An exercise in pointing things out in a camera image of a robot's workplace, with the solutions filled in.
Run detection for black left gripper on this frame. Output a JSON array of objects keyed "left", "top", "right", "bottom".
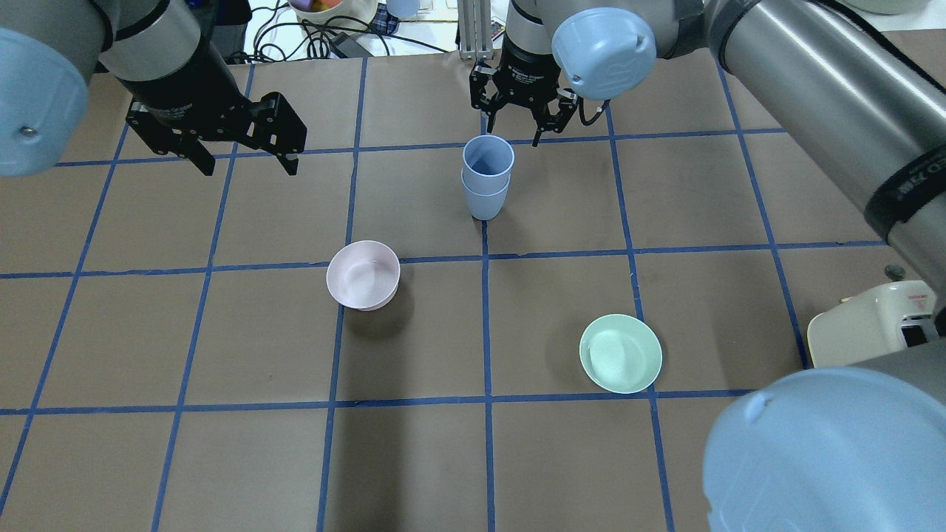
[{"left": 124, "top": 44, "right": 308, "bottom": 177}]

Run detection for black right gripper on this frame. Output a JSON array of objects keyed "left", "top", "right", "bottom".
[{"left": 469, "top": 41, "right": 579, "bottom": 147}]

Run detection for blue cup carried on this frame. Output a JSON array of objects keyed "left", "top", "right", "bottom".
[{"left": 462, "top": 134, "right": 516, "bottom": 195}]

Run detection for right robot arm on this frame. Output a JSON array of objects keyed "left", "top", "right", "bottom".
[{"left": 470, "top": 1, "right": 944, "bottom": 531}]

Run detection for blue cup standing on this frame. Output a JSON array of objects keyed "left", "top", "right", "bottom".
[{"left": 460, "top": 172, "right": 511, "bottom": 221}]

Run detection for black power adapter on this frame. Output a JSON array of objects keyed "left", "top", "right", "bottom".
[{"left": 325, "top": 31, "right": 374, "bottom": 58}]

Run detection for pink bowl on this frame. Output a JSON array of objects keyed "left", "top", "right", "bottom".
[{"left": 327, "top": 240, "right": 400, "bottom": 311}]

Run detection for bowl of foam blocks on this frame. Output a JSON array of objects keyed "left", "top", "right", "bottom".
[{"left": 287, "top": 1, "right": 379, "bottom": 30}]

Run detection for mint green bowl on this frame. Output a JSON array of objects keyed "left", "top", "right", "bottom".
[{"left": 579, "top": 314, "right": 664, "bottom": 395}]

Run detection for cream white toaster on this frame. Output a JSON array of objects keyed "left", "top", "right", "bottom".
[{"left": 807, "top": 280, "right": 939, "bottom": 368}]

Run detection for aluminium frame post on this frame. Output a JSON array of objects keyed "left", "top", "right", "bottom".
[{"left": 457, "top": 0, "right": 494, "bottom": 63}]

